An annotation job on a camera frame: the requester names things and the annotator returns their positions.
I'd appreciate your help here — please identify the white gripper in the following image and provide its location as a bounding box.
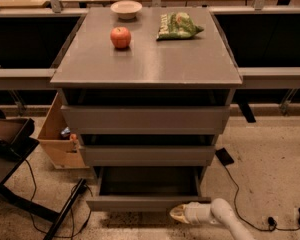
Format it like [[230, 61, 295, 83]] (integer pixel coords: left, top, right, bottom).
[[170, 202, 212, 225]]

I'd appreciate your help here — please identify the grey bottom drawer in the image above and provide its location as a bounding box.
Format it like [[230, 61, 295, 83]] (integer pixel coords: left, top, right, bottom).
[[87, 166, 211, 212]]

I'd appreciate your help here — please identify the grey drawer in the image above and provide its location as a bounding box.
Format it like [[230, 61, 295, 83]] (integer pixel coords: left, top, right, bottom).
[[87, 166, 211, 212], [61, 106, 229, 135], [80, 146, 215, 166]]

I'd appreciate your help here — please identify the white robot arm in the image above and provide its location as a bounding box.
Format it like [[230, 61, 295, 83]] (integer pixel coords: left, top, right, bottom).
[[170, 198, 256, 240]]

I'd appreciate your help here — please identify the grey middle drawer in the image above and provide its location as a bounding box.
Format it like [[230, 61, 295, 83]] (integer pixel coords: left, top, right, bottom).
[[80, 146, 215, 166]]

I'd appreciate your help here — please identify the grey drawer cabinet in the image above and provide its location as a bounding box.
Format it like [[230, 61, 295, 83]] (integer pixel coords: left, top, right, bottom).
[[49, 6, 244, 185]]

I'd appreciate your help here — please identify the grey top drawer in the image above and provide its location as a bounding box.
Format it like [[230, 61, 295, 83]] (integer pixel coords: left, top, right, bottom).
[[61, 106, 229, 135]]

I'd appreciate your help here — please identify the black power adapter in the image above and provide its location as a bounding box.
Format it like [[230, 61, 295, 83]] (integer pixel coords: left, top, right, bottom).
[[215, 148, 234, 166]]

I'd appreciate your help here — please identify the cardboard box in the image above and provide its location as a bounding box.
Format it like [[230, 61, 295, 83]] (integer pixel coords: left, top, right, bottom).
[[38, 95, 86, 169]]

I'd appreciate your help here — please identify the black desk with stand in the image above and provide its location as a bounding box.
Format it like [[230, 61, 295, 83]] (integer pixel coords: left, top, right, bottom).
[[0, 136, 88, 240]]

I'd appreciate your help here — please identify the red apple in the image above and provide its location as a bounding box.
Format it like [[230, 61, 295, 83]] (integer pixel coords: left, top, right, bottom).
[[110, 27, 131, 49]]

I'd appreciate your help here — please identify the brown bag on desk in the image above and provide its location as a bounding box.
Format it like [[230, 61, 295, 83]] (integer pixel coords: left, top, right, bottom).
[[0, 105, 36, 159]]

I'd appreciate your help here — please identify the green chip bag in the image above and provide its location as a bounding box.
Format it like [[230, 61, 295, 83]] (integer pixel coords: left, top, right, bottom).
[[157, 12, 204, 40]]

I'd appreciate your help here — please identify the white bowl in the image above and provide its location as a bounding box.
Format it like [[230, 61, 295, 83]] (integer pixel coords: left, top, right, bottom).
[[110, 1, 142, 20]]

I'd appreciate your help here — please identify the black floor cable left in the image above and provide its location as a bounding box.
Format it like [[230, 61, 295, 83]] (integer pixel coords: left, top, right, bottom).
[[23, 158, 94, 239]]

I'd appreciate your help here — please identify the black power cable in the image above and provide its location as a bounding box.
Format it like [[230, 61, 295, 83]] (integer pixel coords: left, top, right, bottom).
[[224, 165, 300, 232]]

